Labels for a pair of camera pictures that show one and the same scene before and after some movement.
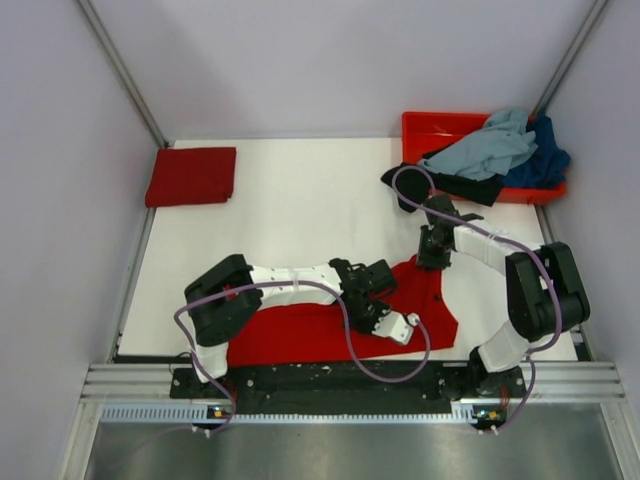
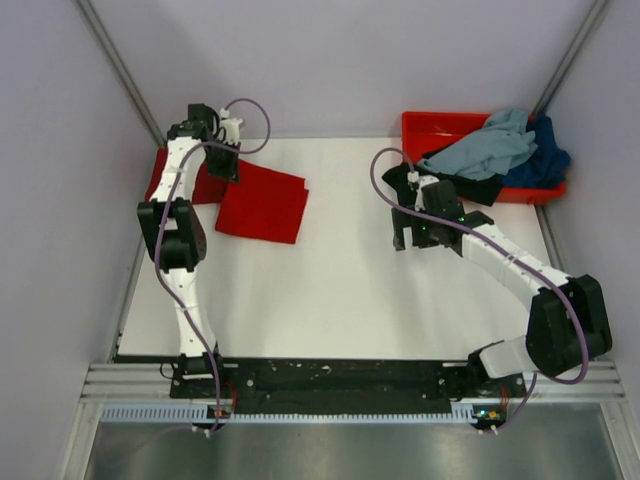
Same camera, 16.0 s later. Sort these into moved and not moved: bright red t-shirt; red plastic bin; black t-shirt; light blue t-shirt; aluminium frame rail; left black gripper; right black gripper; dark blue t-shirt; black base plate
Moved: left black gripper; right black gripper; bright red t-shirt
Not moved: light blue t-shirt; red plastic bin; black base plate; aluminium frame rail; dark blue t-shirt; black t-shirt
